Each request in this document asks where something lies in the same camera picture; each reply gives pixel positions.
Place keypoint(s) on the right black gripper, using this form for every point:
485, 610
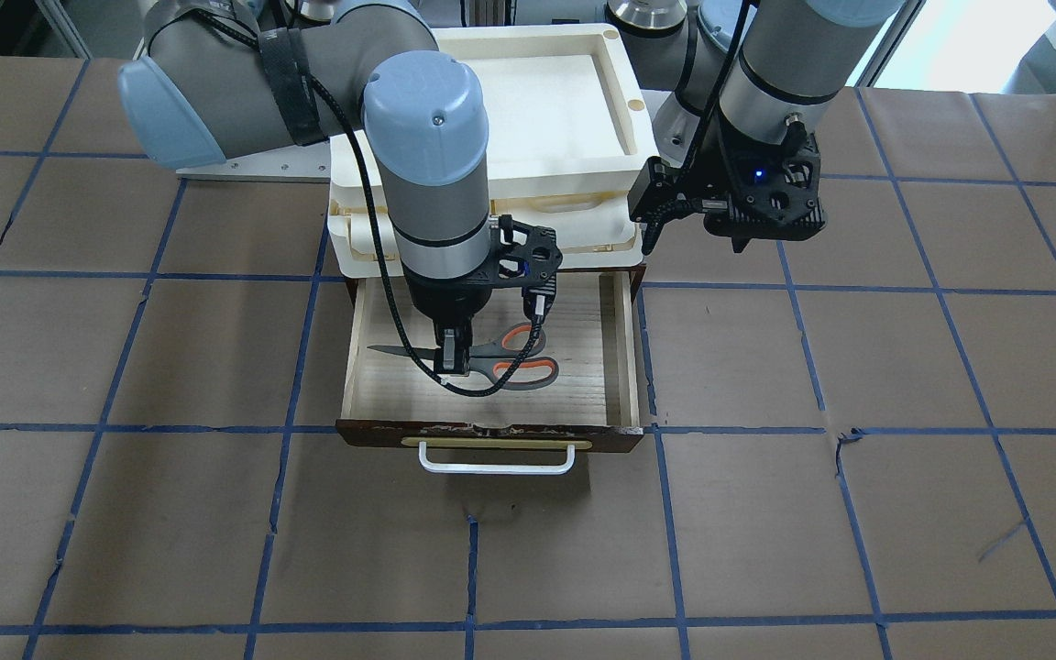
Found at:
444, 300

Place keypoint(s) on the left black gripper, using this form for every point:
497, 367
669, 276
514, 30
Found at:
719, 174

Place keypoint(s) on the orange grey scissors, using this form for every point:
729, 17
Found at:
493, 358

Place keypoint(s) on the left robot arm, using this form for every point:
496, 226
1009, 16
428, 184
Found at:
748, 83

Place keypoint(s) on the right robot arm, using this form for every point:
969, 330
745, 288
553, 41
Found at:
212, 86

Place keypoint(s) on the wooden drawer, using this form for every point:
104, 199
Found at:
577, 390

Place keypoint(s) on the cream plastic storage box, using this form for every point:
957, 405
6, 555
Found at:
593, 231

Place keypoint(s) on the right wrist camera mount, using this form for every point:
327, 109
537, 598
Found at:
526, 257

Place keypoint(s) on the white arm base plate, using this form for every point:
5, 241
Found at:
673, 125
290, 164

